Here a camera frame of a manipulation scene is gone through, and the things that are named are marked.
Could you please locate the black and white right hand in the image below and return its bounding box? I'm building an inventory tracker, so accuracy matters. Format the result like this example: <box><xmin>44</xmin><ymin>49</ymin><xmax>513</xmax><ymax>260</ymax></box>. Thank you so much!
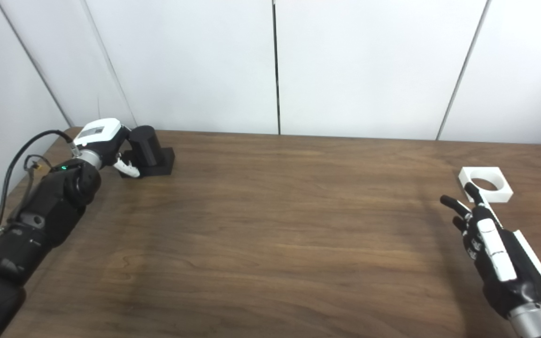
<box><xmin>440</xmin><ymin>182</ymin><xmax>541</xmax><ymax>320</ymax></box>

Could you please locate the thin cable with yellow tag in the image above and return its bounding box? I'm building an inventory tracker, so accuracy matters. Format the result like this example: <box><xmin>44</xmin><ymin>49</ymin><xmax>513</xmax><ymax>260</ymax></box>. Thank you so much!
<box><xmin>23</xmin><ymin>155</ymin><xmax>55</xmax><ymax>188</ymax></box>

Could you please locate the white square piece with hole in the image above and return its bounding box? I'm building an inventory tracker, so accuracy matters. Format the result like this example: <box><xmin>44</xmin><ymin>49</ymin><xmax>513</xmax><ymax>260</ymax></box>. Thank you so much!
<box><xmin>458</xmin><ymin>167</ymin><xmax>514</xmax><ymax>203</ymax></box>

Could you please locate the black peg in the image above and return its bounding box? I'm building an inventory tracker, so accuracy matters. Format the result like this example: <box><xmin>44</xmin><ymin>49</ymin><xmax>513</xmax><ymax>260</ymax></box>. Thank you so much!
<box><xmin>119</xmin><ymin>125</ymin><xmax>176</xmax><ymax>179</ymax></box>

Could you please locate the black and white left hand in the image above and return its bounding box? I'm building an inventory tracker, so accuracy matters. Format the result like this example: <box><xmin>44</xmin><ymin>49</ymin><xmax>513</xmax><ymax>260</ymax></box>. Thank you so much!
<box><xmin>72</xmin><ymin>118</ymin><xmax>140</xmax><ymax>179</ymax></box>

